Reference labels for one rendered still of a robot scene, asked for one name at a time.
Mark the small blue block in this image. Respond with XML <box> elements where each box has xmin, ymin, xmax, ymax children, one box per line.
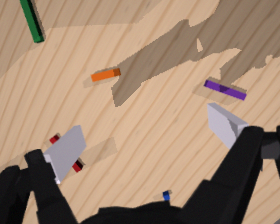
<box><xmin>162</xmin><ymin>191</ymin><xmax>170</xmax><ymax>200</ymax></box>

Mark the orange rod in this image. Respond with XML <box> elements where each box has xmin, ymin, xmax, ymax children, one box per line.
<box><xmin>91</xmin><ymin>68</ymin><xmax>121</xmax><ymax>82</ymax></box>

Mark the green rod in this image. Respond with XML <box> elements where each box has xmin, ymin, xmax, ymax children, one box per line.
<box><xmin>20</xmin><ymin>0</ymin><xmax>45</xmax><ymax>43</ymax></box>

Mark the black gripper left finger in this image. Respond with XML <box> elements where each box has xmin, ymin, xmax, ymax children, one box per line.
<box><xmin>0</xmin><ymin>125</ymin><xmax>87</xmax><ymax>224</ymax></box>

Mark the purple rod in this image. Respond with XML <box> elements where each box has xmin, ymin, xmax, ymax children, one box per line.
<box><xmin>204</xmin><ymin>80</ymin><xmax>247</xmax><ymax>101</ymax></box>

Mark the red rod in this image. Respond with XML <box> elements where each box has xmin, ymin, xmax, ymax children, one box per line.
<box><xmin>49</xmin><ymin>134</ymin><xmax>83</xmax><ymax>172</ymax></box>

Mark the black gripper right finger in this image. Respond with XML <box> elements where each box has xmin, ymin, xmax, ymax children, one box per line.
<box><xmin>165</xmin><ymin>102</ymin><xmax>280</xmax><ymax>224</ymax></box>

